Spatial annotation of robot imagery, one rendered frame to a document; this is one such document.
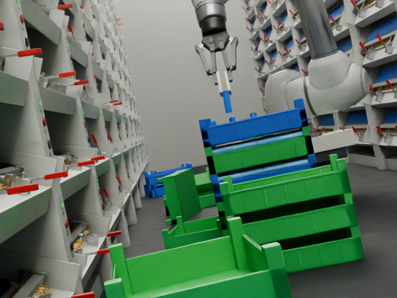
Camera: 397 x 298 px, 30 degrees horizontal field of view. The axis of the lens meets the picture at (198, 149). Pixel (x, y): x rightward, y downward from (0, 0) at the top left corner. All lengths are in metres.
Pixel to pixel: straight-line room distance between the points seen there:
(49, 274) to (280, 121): 0.96
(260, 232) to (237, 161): 0.38
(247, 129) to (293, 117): 0.13
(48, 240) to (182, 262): 0.32
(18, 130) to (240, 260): 0.47
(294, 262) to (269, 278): 0.95
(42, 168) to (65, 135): 0.71
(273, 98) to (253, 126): 0.72
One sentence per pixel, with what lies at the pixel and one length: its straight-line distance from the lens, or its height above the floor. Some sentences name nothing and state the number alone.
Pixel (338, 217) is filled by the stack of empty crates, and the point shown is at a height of 0.11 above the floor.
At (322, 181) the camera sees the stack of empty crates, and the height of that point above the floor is 0.20.
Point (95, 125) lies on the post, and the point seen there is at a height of 0.46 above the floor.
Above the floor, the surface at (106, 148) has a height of 0.37.
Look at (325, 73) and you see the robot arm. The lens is 2.74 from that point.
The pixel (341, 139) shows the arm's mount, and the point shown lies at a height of 0.23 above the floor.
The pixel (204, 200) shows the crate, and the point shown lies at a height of 0.04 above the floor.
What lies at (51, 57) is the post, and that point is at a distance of 2.05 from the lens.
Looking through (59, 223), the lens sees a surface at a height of 0.27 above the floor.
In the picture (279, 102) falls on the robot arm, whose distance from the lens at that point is 2.80.
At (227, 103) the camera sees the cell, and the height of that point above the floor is 0.43.
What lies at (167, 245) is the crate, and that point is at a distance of 2.39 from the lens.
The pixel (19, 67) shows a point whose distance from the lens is 1.34.
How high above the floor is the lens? 0.39
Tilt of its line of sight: 2 degrees down
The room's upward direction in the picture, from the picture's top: 12 degrees counter-clockwise
